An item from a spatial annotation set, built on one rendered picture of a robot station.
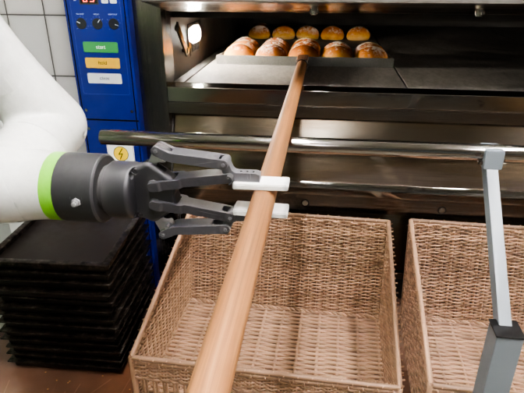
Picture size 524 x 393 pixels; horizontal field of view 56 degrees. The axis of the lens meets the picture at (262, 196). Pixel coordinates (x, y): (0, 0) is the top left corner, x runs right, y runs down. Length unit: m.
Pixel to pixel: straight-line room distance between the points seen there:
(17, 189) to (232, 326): 0.38
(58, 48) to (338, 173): 0.79
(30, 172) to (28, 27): 0.80
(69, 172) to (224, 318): 0.33
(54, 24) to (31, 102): 0.65
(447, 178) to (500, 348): 0.59
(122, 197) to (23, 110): 0.22
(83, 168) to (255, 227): 0.25
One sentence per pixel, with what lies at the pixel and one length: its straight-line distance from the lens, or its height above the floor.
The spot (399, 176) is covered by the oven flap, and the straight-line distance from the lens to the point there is 1.32.
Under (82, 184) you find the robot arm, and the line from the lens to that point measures 0.65.
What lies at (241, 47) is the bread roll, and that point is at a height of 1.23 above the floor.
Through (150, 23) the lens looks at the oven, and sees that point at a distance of 1.31.
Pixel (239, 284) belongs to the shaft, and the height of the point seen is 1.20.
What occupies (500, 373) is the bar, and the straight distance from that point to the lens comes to 0.90.
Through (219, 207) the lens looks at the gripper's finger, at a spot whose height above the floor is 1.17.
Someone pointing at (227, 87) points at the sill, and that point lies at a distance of 1.29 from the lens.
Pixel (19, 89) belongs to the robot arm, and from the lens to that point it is 0.77.
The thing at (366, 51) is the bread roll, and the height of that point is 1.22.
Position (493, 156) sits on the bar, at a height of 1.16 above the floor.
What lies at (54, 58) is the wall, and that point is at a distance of 1.43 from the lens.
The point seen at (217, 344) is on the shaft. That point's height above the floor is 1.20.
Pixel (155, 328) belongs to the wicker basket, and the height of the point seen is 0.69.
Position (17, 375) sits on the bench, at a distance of 1.37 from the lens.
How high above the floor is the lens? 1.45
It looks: 25 degrees down
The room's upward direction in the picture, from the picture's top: straight up
